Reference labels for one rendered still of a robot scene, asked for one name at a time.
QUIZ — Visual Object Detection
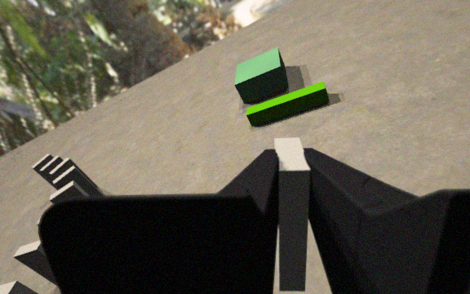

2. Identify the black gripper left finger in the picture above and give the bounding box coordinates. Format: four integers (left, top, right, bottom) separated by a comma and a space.
38, 149, 279, 294

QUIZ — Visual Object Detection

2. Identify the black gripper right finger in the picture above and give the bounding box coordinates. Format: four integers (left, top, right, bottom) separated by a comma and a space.
303, 148, 470, 294

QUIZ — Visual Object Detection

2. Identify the green rectangular bar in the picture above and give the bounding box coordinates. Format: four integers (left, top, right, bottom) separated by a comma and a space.
246, 82, 329, 126

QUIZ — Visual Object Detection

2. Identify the green rectangular block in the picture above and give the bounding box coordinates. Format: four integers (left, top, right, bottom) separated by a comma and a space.
235, 48, 289, 104

